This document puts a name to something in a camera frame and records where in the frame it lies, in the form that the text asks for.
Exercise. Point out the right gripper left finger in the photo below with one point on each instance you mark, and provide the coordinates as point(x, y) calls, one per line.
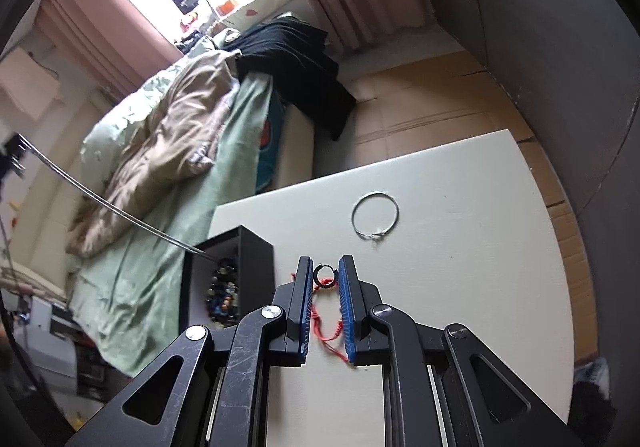
point(210, 388)

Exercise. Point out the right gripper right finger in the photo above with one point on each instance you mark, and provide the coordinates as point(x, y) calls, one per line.
point(440, 386)

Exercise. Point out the black jewelry box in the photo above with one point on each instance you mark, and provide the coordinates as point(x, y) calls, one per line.
point(232, 275)

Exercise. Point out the green bed sheet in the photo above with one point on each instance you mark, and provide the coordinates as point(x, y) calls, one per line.
point(126, 299)

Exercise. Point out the white low table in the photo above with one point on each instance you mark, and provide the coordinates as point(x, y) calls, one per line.
point(454, 234)

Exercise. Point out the beige duvet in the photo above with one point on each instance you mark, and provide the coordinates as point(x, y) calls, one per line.
point(178, 140)

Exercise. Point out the green patterned pillow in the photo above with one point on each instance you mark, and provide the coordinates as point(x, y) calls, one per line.
point(102, 148)

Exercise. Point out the black clothing on bed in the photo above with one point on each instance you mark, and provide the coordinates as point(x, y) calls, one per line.
point(293, 53)

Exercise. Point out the pink curtain left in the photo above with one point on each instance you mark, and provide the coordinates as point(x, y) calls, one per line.
point(110, 39)

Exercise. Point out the dark grey wardrobe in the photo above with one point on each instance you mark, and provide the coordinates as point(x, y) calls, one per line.
point(572, 69)

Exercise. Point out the windowsill patterned cloth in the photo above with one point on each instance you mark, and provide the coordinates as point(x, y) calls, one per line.
point(211, 16)

